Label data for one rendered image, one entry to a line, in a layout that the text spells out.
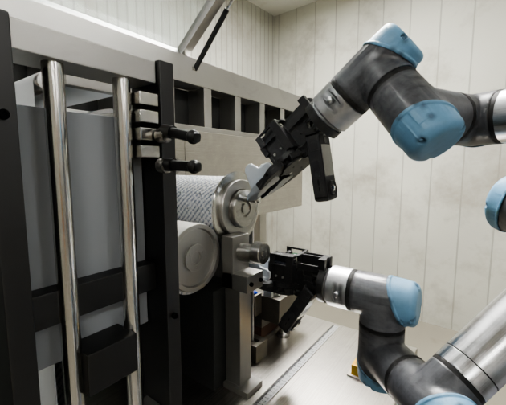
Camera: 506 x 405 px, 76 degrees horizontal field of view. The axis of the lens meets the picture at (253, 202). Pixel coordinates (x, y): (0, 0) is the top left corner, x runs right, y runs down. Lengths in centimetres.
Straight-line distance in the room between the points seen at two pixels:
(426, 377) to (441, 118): 34
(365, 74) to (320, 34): 311
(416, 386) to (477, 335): 11
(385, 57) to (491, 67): 256
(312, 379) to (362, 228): 256
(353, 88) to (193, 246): 36
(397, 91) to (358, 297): 33
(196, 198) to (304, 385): 43
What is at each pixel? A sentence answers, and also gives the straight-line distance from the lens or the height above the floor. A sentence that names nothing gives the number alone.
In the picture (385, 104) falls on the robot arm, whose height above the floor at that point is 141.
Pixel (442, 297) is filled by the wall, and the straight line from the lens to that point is 318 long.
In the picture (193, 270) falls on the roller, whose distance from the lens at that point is 58.
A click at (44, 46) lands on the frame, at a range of 31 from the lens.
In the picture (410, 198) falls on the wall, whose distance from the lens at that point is 306.
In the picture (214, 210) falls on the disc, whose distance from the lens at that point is 60.
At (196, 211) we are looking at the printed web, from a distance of 64.
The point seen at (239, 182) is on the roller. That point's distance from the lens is 64.
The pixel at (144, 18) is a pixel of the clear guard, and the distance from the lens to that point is 97.
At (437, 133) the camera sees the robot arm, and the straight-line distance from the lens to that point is 44.
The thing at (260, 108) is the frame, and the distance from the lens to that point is 131.
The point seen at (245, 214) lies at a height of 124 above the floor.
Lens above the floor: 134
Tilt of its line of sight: 7 degrees down
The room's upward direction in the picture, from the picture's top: straight up
